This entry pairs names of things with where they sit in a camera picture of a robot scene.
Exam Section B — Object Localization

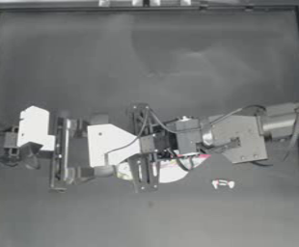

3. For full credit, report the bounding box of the clear bag with pink zip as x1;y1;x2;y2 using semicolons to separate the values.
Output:
114;152;212;184

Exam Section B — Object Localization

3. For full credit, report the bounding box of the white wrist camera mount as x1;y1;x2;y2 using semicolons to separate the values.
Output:
17;105;56;152
86;123;142;169

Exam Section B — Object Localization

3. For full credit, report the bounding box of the black table frame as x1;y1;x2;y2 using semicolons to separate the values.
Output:
0;0;299;187

